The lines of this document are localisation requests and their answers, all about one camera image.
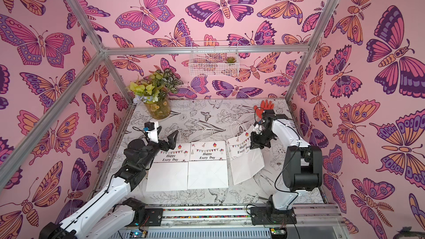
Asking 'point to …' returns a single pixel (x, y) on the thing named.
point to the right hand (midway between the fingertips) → (252, 146)
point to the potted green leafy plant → (154, 90)
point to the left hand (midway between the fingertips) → (170, 128)
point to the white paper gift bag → (169, 170)
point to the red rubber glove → (264, 105)
